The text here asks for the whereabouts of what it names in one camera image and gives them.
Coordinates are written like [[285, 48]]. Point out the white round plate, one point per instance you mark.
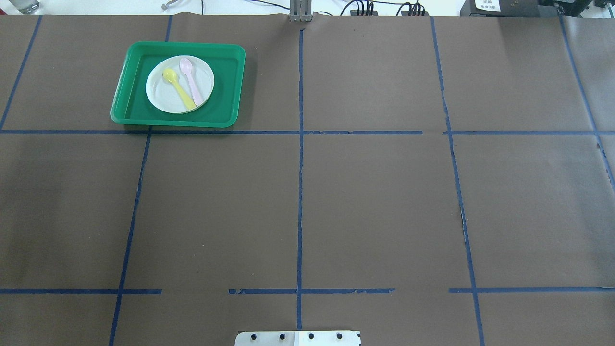
[[163, 95]]

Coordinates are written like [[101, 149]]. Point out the pink plastic spoon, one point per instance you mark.
[[187, 69]]

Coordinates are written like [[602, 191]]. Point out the yellow plastic spoon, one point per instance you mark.
[[172, 77]]

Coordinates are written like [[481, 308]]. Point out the green plastic tray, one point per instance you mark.
[[130, 105]]

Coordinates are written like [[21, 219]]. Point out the black computer box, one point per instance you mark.
[[500, 8]]

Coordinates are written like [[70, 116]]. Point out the aluminium frame post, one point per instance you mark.
[[300, 11]]

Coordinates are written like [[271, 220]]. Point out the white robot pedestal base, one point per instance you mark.
[[299, 338]]

